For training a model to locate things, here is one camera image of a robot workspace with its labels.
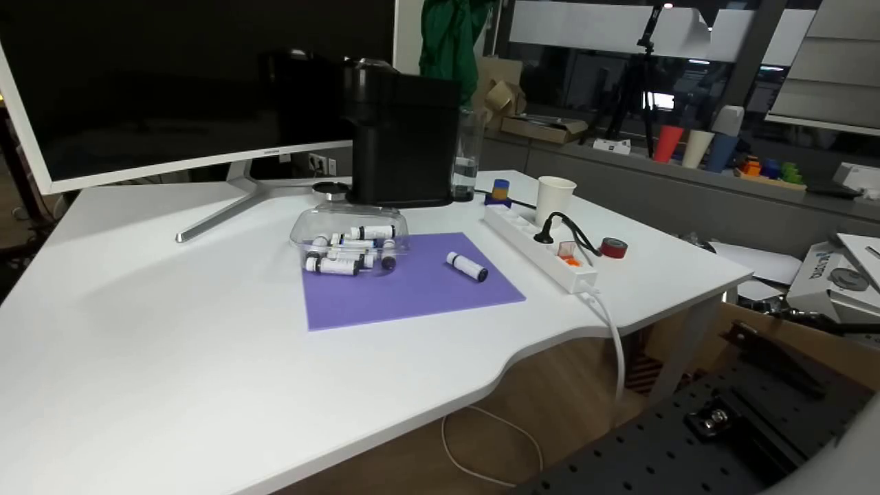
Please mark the black coffee machine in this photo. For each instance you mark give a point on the black coffee machine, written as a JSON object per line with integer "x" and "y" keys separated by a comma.
{"x": 402, "y": 137}

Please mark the clear plastic container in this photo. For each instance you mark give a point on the clear plastic container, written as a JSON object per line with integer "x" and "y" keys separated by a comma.
{"x": 309, "y": 230}

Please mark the white paper sheets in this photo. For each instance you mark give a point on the white paper sheets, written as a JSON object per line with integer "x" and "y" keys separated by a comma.
{"x": 756, "y": 262}

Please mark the blue cup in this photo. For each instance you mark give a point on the blue cup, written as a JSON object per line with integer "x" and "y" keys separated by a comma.
{"x": 720, "y": 152}

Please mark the white upturned cup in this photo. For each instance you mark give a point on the white upturned cup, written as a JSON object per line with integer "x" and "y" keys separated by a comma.
{"x": 729, "y": 120}

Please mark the white paper cup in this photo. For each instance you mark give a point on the white paper cup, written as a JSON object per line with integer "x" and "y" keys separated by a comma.
{"x": 553, "y": 199}

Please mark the red tape roll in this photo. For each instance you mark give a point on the red tape roll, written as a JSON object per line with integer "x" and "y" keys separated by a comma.
{"x": 613, "y": 248}

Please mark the blue and yellow small block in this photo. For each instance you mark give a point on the blue and yellow small block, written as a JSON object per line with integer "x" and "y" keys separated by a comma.
{"x": 500, "y": 192}

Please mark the stack of cardboard boxes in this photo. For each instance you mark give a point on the stack of cardboard boxes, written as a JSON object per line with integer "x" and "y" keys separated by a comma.
{"x": 522, "y": 117}

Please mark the purple mat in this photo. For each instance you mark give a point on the purple mat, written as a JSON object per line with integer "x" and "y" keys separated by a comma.
{"x": 412, "y": 295}

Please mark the small white box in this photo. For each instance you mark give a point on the small white box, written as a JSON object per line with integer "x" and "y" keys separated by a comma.
{"x": 611, "y": 146}

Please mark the white printed cardboard box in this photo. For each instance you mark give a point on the white printed cardboard box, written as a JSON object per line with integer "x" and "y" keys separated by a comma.
{"x": 821, "y": 275}

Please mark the small white bottle black cap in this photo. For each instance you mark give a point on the small white bottle black cap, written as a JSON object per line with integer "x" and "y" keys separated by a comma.
{"x": 350, "y": 256}
{"x": 388, "y": 254}
{"x": 373, "y": 232}
{"x": 467, "y": 267}
{"x": 354, "y": 243}
{"x": 333, "y": 266}

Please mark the white curved monitor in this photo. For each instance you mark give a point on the white curved monitor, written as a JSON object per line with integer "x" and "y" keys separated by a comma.
{"x": 172, "y": 89}

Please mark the white power strip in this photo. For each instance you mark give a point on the white power strip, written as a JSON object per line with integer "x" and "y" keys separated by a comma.
{"x": 529, "y": 240}

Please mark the wall socket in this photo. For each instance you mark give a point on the wall socket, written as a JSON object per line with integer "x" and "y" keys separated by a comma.
{"x": 322, "y": 164}

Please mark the green cloth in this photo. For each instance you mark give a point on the green cloth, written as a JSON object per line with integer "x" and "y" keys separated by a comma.
{"x": 450, "y": 41}

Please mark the red cup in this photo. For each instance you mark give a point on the red cup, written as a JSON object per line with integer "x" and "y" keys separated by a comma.
{"x": 667, "y": 143}

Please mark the colourful toy blocks on board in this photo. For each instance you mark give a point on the colourful toy blocks on board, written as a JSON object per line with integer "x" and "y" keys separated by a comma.
{"x": 770, "y": 172}

